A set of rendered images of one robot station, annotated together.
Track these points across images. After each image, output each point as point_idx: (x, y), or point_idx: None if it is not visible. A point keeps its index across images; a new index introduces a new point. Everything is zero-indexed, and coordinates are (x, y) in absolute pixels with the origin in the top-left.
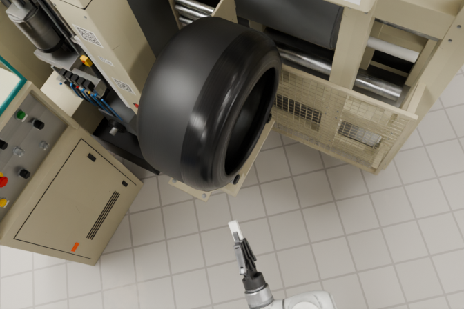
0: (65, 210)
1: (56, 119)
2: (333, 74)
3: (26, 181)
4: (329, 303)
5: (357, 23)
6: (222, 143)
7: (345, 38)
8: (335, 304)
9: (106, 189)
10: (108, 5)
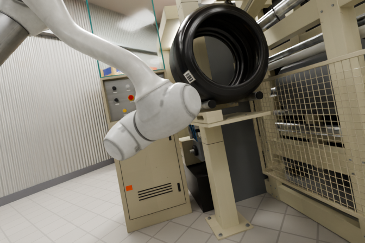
0: (140, 150)
1: None
2: (337, 98)
3: None
4: (184, 83)
5: (332, 21)
6: (194, 20)
7: (330, 44)
8: (189, 86)
9: (167, 172)
10: (191, 10)
